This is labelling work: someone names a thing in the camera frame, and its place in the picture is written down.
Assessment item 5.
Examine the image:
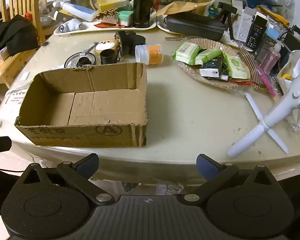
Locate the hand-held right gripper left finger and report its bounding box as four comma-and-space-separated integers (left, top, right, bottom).
19, 153, 115, 205

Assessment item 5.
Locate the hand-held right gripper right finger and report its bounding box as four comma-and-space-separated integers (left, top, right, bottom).
183, 154, 278, 205

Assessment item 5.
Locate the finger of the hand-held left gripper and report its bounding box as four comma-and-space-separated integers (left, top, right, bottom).
0, 136, 12, 154

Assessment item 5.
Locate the brown cardboard box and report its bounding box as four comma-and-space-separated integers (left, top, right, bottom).
14, 62, 148, 148

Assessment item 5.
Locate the shiba dog shaped case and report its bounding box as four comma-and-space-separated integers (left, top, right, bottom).
95, 39, 122, 62

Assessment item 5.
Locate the black tape roll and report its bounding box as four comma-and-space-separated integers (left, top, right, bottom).
114, 31, 137, 55

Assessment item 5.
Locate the printed paper sheet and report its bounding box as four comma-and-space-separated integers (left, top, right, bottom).
4, 88, 28, 106

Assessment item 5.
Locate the white gimbal tripod stick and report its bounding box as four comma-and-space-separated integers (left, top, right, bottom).
227, 68, 300, 158

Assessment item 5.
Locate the black packet with blue figure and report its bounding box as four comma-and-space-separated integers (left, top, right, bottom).
199, 58, 228, 78

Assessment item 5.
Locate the green white leaf print packet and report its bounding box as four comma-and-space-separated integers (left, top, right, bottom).
223, 52, 249, 80

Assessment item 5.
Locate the round metal lid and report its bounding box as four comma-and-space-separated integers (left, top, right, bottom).
64, 51, 97, 68

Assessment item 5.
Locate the black cloth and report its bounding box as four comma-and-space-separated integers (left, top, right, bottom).
0, 14, 40, 57

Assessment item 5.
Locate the small black cylinder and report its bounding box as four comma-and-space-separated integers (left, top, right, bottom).
100, 49, 117, 65

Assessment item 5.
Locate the slim green wipes packet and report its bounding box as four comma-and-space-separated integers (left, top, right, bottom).
194, 48, 222, 66

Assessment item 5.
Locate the striped brown ribbon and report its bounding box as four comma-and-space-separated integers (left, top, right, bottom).
237, 49, 274, 93

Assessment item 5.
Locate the large green wipes packet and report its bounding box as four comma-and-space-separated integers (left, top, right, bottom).
174, 42, 201, 65

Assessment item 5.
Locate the silver metal clip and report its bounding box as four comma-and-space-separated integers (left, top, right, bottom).
80, 43, 100, 56

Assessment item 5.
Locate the fluted paper plate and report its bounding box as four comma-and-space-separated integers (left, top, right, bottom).
174, 37, 256, 90

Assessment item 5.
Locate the orange and white bottle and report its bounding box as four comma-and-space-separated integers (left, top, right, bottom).
135, 44, 164, 66

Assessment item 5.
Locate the pink liquid bottle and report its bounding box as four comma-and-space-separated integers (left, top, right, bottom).
258, 41, 283, 73

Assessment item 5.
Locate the white plastic bag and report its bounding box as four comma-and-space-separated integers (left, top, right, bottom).
276, 49, 300, 91

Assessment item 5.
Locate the white rolled sock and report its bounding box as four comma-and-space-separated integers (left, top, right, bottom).
58, 18, 83, 33

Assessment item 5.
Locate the red packet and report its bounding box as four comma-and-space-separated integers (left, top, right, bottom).
93, 22, 122, 28

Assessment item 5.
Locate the dark grey zip case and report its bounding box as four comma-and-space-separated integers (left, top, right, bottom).
165, 12, 227, 42

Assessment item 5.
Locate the black product box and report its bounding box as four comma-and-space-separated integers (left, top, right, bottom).
245, 14, 268, 48

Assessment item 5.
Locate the wooden chair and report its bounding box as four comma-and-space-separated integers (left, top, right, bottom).
0, 0, 50, 113

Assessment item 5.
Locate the white product box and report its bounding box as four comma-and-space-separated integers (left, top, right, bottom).
232, 0, 257, 43

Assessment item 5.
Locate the crinkled brown paper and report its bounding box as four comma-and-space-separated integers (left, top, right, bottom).
94, 8, 118, 22

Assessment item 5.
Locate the green and pink box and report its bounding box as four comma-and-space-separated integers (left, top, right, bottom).
116, 10, 134, 27

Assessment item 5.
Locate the white lotion bottle blue label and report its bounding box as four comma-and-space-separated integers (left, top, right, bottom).
52, 0, 96, 22

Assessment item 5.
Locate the blue duck toy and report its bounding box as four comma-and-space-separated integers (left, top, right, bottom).
207, 4, 220, 18

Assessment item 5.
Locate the black webcam on tripod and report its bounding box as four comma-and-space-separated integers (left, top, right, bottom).
217, 2, 238, 41

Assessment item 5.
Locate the brown paper envelope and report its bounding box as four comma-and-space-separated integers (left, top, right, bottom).
156, 0, 215, 17

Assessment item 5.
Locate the yellow cardboard box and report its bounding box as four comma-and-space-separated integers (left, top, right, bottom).
97, 0, 131, 12

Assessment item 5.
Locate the yellow cloth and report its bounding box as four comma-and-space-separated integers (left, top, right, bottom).
257, 5, 290, 28

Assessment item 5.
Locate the black thermos bottle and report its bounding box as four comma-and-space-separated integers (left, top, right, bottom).
133, 0, 154, 29

